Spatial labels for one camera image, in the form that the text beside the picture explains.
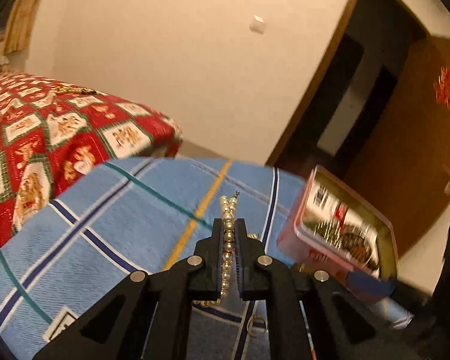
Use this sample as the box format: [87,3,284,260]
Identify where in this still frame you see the silver ball bead chain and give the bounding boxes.
[310,218,347,248]

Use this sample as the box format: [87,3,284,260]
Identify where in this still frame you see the white pearl necklace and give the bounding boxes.
[192,193,239,307]

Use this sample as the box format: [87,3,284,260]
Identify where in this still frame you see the pink metal tin box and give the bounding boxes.
[277,166,397,304]

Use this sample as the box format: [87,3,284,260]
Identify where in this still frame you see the white printed paper in tin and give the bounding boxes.
[302,181,379,271]

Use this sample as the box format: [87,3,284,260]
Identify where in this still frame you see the blue plaid table cloth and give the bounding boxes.
[0,156,414,360]

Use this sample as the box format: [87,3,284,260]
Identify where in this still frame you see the brown wooden door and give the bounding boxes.
[344,37,450,256]

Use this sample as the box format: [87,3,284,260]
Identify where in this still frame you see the red patterned bed cover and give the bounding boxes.
[0,71,183,248]

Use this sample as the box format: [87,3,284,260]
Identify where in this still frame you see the beads lying on bed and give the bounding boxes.
[53,86,97,95]

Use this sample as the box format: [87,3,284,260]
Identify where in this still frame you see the right beige curtain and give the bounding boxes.
[4,0,41,55]

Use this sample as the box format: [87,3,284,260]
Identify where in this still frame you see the small silver ring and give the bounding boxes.
[246,313,269,337]

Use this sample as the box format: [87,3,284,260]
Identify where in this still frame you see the white wall switch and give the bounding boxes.
[249,16,266,35]

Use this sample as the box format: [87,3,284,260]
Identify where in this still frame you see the brown door frame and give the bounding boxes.
[265,0,428,167]

